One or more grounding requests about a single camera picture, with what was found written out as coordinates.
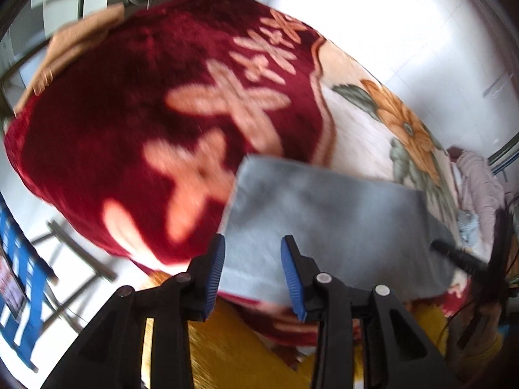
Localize grey pants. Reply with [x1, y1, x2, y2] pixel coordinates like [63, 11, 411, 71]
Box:
[220, 156, 455, 306]

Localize blue striped cloth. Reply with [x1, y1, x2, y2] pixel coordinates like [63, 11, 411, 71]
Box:
[457, 210, 479, 246]

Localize pink quilted jacket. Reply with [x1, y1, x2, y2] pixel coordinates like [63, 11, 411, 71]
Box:
[448, 147, 505, 249]

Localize yellow fuzzy garment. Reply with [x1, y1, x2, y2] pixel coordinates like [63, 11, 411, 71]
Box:
[148, 270, 504, 389]

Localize blue white box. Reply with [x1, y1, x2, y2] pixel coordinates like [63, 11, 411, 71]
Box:
[1, 200, 56, 372]

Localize red floral plush blanket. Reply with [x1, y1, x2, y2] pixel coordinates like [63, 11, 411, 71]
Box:
[3, 0, 494, 347]

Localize tan cloth on bed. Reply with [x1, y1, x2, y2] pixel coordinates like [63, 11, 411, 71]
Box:
[13, 3, 125, 116]

